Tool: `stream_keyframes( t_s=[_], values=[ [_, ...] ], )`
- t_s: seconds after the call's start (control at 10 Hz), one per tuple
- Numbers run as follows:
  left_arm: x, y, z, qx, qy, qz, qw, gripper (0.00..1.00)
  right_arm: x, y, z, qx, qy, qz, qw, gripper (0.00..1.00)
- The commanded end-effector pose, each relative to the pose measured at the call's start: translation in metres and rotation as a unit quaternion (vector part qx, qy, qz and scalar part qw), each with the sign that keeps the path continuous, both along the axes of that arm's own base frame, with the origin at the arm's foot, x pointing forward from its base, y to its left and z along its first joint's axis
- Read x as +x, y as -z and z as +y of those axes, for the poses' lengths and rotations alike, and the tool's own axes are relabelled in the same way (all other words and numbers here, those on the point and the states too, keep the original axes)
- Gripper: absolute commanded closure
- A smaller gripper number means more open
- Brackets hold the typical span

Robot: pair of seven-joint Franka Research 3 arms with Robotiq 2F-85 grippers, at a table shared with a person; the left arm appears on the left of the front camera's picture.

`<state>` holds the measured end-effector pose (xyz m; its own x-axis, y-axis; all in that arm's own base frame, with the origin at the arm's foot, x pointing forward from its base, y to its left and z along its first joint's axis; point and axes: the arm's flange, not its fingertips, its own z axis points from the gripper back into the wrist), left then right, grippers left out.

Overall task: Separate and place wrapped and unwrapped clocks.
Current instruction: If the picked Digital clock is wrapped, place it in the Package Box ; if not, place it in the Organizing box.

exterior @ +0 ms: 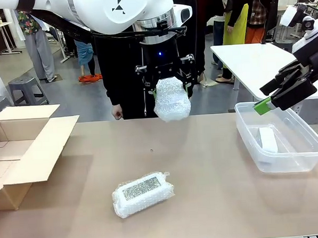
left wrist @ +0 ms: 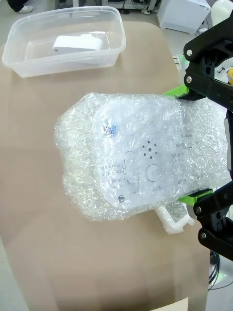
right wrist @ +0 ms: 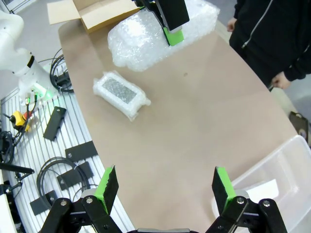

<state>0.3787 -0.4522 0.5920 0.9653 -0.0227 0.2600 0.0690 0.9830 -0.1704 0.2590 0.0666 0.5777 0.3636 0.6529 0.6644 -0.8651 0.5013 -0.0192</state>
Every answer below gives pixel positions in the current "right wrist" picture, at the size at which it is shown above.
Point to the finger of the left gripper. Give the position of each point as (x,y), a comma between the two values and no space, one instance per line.
(143,4)
(173,17)

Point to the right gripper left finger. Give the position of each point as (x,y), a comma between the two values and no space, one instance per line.
(104,194)

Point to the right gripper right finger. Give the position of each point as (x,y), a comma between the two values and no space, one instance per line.
(223,191)

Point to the plain bubble-wrapped clock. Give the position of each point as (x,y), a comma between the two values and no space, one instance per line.
(141,41)

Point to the bubble-wrapped clock grey face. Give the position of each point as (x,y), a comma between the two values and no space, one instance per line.
(119,92)

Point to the person's right forearm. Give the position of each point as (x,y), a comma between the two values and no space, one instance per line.
(236,9)

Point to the person's left forearm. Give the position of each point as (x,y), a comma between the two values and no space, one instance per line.
(300,65)

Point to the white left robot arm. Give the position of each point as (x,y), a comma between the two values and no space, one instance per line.
(22,68)

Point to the person's right hand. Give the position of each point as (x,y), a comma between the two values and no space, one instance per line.
(232,24)

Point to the person's left hand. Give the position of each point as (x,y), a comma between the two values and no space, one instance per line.
(280,81)

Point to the open cardboard box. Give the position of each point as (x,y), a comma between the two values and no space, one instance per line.
(97,17)

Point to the clear plastic container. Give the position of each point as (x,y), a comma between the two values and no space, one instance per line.
(279,165)

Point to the slotted aluminium mounting plate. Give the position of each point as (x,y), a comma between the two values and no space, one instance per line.
(31,150)

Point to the person in black hoodie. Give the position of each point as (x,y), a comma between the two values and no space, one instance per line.
(269,31)

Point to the black flat floor device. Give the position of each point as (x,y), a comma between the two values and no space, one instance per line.
(300,126)

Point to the yellow emergency stop button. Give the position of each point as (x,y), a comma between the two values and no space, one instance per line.
(20,121)

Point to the black flat bracket plate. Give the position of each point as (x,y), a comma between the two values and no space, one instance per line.
(54,123)
(81,151)
(42,203)
(75,176)

